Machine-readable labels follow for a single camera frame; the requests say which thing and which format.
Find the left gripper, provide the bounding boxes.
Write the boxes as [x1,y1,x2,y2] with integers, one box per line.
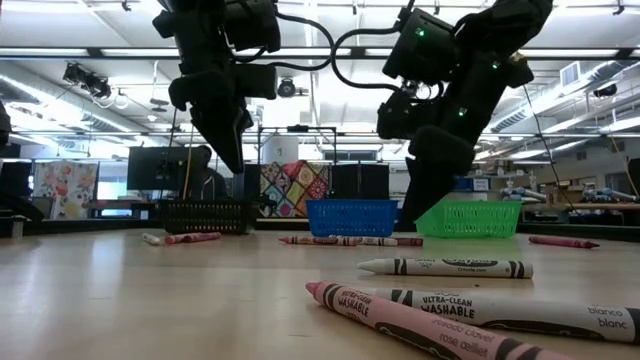
[168,49,255,175]

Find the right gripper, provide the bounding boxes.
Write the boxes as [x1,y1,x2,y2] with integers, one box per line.
[399,97,489,224]

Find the white cylinder tank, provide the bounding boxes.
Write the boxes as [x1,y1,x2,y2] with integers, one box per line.
[261,134,300,165]

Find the person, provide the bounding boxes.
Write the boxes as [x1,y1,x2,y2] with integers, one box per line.
[185,144,229,202]

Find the blue storage bin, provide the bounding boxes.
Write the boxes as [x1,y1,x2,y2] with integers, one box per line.
[452,176,492,193]

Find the yellow pole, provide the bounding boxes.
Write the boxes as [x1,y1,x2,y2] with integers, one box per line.
[181,124,196,201]

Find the black cabinet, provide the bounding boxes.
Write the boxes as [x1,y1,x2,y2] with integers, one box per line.
[330,163,391,201]

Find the green plastic basket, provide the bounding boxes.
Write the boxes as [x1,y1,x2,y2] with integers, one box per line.
[414,200,523,239]

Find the blue plastic basket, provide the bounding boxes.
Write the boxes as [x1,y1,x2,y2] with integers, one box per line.
[305,199,400,238]

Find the black round overhead fixture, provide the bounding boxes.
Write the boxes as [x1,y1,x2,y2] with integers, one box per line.
[276,77,298,99]

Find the colourful patchwork quilt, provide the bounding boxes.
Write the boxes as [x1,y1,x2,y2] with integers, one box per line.
[258,159,331,219]

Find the black plastic basket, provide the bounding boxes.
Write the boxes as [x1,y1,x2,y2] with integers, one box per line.
[158,199,259,236]

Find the black monitor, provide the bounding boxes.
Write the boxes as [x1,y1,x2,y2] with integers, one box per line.
[126,146,196,192]

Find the white tubular device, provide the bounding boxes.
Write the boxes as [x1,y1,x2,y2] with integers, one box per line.
[581,186,640,203]
[499,186,545,202]

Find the black ceiling spotlights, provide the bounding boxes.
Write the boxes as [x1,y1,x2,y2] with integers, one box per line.
[62,62,113,100]

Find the floral cloth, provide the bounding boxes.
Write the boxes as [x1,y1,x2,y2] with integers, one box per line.
[31,159,100,222]

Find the wooden workbench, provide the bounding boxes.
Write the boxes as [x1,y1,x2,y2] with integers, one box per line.
[522,201,640,211]

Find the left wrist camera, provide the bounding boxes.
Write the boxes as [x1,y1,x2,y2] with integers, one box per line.
[232,63,278,100]

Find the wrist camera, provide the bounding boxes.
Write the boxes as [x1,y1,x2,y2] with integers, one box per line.
[232,63,278,100]
[377,89,416,140]

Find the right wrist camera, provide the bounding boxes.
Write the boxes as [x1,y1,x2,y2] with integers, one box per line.
[377,89,416,140]

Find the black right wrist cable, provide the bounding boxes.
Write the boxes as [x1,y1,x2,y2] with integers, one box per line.
[331,24,416,94]

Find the thin black hanging cable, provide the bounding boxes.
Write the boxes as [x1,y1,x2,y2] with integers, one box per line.
[521,83,577,212]

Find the black aluminium table frame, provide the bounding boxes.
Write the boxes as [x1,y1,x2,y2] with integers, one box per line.
[0,192,640,243]

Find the white wall vent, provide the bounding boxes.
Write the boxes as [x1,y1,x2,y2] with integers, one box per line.
[559,60,582,88]

